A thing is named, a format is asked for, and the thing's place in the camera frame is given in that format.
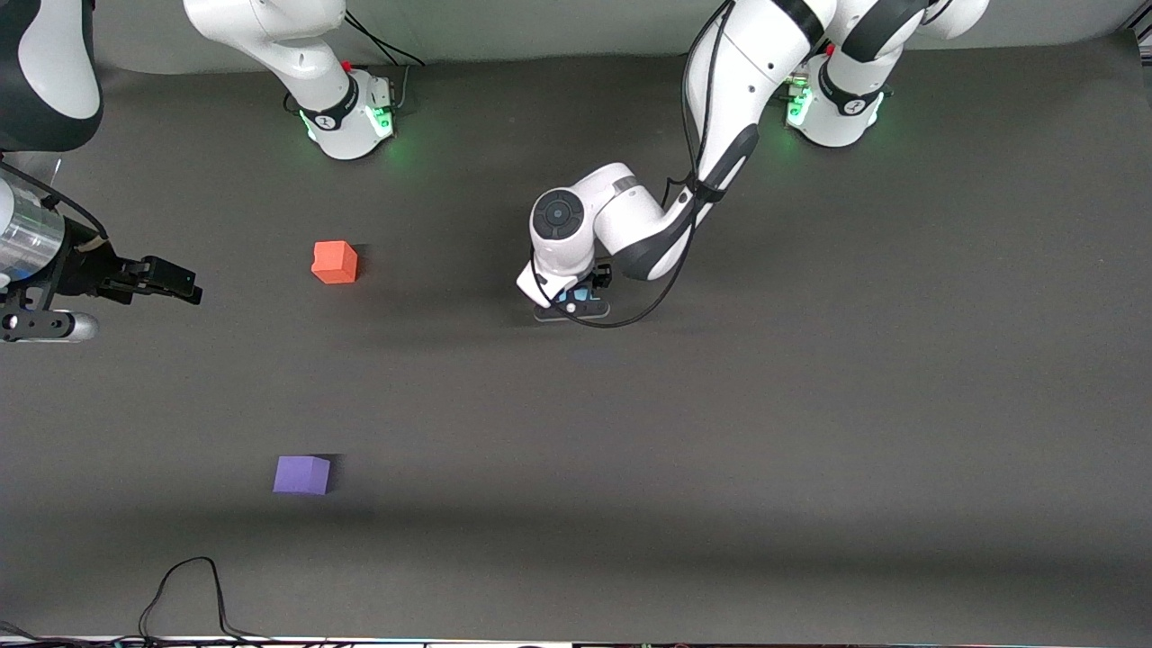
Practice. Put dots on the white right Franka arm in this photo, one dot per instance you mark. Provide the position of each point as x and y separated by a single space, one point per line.
333 117

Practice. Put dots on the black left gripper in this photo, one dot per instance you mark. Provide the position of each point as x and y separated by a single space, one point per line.
599 274

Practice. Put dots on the purple foam block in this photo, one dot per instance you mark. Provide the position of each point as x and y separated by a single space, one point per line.
301 475

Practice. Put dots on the orange foam block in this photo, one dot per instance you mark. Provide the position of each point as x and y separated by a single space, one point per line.
334 262

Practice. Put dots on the light blue foam block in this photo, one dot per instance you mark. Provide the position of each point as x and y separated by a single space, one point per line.
585 295

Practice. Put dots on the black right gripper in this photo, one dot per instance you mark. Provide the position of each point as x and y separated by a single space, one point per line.
87 268

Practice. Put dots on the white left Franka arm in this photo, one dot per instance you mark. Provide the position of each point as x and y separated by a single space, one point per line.
621 216

